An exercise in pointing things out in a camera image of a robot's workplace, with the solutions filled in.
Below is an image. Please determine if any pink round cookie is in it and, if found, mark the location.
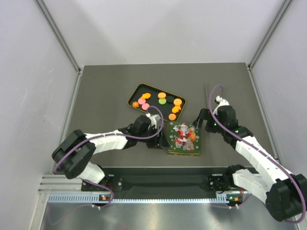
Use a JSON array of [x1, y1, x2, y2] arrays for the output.
[[142, 103, 150, 111]]

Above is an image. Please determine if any black cookie tray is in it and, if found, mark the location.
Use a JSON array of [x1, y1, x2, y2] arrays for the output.
[[128, 84, 186, 121]]

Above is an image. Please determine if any orange fish cookie left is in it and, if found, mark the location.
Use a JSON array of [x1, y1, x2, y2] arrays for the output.
[[141, 92, 151, 100]]

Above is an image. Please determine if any gold tin lid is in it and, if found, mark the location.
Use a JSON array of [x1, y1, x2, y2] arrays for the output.
[[166, 121, 201, 153]]

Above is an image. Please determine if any gold cookie tin box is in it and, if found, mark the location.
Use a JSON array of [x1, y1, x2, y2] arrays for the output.
[[167, 151, 200, 156]]

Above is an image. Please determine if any pink cookie upper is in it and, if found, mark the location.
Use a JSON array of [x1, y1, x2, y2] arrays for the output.
[[138, 98, 146, 105]]

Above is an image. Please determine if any green cookie upper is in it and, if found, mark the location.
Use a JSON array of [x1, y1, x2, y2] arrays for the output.
[[158, 98, 166, 105]]

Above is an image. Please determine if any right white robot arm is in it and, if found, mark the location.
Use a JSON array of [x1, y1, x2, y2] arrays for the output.
[[193, 96, 307, 222]]

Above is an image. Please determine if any orange fish cookie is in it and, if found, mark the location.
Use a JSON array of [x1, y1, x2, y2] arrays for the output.
[[141, 92, 151, 100], [172, 105, 181, 114]]

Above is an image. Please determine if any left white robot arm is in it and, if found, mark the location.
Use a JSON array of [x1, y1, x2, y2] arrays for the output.
[[51, 114, 170, 190]]

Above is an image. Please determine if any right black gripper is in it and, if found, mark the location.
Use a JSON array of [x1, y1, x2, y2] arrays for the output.
[[193, 108, 226, 134]]

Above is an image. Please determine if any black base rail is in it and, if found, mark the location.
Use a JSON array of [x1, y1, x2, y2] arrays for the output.
[[81, 167, 239, 199]]

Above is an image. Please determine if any orange dotted cookie right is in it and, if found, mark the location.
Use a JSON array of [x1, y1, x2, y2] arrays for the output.
[[173, 98, 182, 106]]

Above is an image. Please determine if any orange star cookie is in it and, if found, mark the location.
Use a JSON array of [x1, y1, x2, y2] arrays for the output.
[[132, 102, 139, 108]]

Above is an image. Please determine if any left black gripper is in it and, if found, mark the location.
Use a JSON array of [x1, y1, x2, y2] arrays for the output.
[[138, 126, 171, 148]]

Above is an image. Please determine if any black cookie in tray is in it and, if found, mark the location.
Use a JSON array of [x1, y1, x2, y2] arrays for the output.
[[166, 96, 174, 104]]

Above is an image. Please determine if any orange dotted cookie top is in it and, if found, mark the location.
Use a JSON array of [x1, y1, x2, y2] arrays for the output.
[[158, 92, 166, 99]]

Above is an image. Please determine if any orange dotted cookie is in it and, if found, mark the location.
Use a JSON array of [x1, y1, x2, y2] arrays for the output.
[[173, 98, 182, 106], [158, 92, 166, 99]]

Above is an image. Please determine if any orange round cookie bottom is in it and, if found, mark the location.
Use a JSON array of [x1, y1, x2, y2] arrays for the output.
[[168, 113, 177, 121]]

